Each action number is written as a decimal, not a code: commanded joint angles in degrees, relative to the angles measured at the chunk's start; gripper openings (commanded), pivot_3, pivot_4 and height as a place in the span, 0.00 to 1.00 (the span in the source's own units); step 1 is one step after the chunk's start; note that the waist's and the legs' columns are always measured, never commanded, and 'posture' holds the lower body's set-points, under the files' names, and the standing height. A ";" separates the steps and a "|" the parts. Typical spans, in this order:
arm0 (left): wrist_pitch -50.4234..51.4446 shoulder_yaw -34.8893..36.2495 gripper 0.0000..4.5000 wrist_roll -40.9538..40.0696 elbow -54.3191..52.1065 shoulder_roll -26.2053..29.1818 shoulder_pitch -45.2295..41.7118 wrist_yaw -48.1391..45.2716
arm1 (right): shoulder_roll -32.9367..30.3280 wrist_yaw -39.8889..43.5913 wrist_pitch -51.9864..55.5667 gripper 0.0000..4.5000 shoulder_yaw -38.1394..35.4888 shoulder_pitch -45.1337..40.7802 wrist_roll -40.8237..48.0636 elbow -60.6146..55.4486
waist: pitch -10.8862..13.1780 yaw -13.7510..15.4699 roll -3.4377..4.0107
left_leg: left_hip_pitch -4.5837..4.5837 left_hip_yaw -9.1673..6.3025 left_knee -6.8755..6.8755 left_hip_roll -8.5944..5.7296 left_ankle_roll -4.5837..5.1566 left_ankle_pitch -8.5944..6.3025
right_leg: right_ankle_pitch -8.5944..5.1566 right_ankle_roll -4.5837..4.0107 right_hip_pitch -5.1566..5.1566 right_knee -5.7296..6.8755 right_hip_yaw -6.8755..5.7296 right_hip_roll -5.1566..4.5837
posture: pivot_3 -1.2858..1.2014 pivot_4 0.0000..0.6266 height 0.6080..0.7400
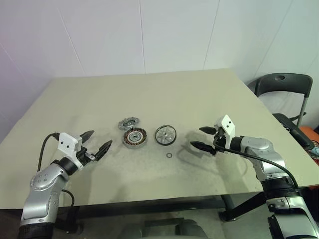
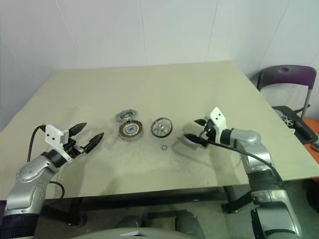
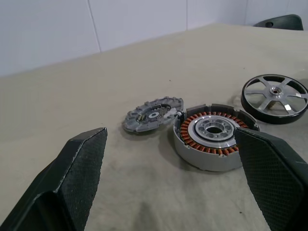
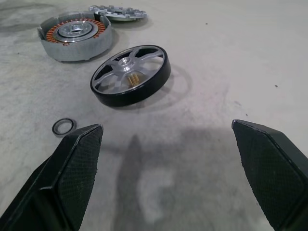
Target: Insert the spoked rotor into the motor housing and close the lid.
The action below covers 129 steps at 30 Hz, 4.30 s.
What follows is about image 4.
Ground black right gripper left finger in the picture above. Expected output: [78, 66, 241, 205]
[0, 124, 104, 231]

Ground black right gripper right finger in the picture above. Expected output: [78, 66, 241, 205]
[231, 119, 308, 231]

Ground black rotor with silver spokes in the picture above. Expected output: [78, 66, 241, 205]
[90, 45, 172, 108]

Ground silver motor housing copper windings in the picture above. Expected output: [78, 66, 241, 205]
[37, 11, 114, 64]

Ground grey gear plate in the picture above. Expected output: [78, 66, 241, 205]
[88, 5, 148, 24]

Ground small black washer ring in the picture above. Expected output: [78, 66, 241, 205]
[52, 117, 77, 138]

